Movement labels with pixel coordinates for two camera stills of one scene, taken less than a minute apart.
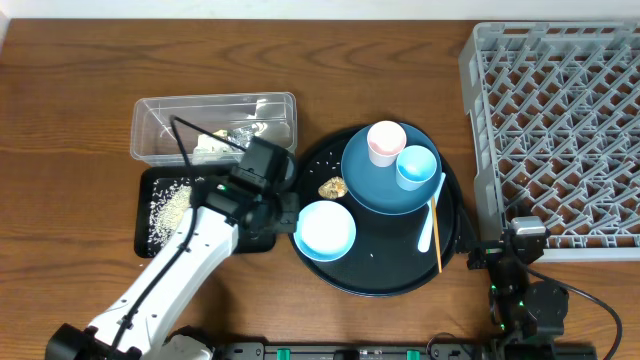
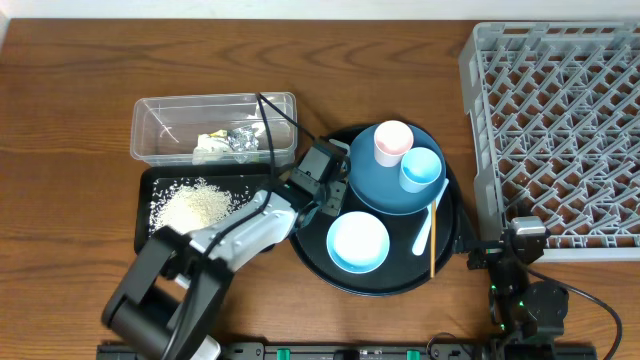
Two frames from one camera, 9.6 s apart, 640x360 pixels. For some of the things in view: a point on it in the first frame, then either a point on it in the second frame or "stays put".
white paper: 209,150 stays put
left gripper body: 286,214 to 333,195
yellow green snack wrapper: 221,132 stays put
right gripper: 487,251 stays put
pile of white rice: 171,198 stays put
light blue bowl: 325,231 to 358,242
